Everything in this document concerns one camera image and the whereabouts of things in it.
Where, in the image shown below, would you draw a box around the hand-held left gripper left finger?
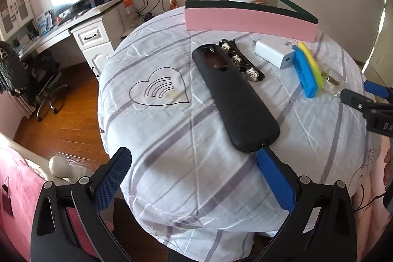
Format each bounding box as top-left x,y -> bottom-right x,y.
30,147 -> 132,262

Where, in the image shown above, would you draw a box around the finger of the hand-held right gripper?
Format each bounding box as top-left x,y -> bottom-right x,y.
363,81 -> 393,103
340,88 -> 393,117

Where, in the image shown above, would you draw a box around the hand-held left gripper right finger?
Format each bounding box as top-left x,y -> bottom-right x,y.
256,147 -> 359,262

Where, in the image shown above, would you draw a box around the clear glass bottle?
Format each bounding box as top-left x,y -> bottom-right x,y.
319,62 -> 346,97

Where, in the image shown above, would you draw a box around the yellow plastic bar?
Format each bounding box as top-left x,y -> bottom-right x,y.
298,41 -> 325,91

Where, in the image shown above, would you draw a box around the blue plastic bar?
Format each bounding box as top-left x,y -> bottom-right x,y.
292,45 -> 318,98

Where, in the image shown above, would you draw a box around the black silicone case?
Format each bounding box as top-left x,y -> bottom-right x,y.
192,43 -> 281,153

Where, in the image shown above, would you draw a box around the white charger block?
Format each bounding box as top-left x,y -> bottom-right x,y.
255,38 -> 296,69

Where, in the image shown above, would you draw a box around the black flowered hair clip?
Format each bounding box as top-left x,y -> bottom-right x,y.
217,39 -> 265,82

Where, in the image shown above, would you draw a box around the pink storage box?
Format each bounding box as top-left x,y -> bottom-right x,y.
184,0 -> 319,43

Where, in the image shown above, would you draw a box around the person's right hand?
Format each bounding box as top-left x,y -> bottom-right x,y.
383,147 -> 393,189

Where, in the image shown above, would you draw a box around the pink printed bed sheet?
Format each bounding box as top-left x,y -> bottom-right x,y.
350,139 -> 393,262

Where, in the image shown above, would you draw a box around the white rounded object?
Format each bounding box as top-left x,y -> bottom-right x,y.
49,155 -> 85,183

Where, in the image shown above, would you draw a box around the white door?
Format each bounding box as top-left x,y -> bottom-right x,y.
361,0 -> 393,72

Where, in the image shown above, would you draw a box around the striped white tablecloth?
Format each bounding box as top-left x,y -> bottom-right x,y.
98,6 -> 384,262

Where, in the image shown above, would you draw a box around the pink fuzzy blanket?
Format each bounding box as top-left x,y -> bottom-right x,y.
0,139 -> 102,262

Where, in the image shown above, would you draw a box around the black office chair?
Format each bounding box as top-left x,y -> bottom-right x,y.
0,41 -> 70,121

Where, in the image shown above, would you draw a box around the white desk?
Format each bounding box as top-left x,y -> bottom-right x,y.
18,0 -> 129,77

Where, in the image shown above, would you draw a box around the white side cabinet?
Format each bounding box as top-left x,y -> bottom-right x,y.
121,12 -> 154,38

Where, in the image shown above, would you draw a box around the grey jacket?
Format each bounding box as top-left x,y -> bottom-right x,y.
0,41 -> 25,94

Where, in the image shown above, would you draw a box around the blue packet box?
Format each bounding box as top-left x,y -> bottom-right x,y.
35,11 -> 53,35

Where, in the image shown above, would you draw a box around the bottle with orange cap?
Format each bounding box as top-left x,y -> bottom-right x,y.
123,0 -> 137,29

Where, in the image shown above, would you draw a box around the white glass-door cabinet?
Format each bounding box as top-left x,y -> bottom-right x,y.
0,0 -> 33,35

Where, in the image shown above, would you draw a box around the black power cables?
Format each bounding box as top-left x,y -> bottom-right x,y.
135,0 -> 165,17

